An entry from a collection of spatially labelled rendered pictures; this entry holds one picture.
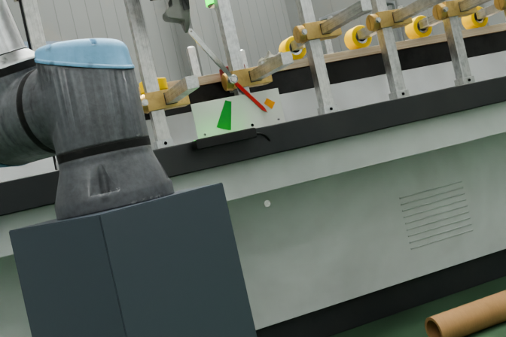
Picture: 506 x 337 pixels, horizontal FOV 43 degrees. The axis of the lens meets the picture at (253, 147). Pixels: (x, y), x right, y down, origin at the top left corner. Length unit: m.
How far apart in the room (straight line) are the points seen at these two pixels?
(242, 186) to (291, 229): 0.33
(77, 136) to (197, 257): 0.26
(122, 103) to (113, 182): 0.13
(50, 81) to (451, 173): 1.64
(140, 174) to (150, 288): 0.17
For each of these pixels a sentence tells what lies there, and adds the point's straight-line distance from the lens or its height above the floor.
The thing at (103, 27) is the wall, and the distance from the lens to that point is 7.50.
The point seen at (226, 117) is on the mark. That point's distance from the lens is 1.77.
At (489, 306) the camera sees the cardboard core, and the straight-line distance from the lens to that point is 2.00.
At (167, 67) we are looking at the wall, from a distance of 7.94.
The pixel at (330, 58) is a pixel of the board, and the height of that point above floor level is 0.88.
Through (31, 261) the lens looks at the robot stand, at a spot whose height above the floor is 0.55.
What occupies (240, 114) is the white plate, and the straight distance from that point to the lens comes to 1.79.
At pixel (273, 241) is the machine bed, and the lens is 2.05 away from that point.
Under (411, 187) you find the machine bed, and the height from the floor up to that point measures 0.40.
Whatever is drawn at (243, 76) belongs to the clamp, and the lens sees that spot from 1.81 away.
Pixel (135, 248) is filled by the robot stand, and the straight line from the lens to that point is 0.93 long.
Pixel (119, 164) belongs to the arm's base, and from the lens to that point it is 1.00.
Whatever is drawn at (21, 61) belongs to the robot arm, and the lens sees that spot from 1.15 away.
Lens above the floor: 0.64
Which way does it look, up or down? level
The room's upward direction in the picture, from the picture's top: 13 degrees counter-clockwise
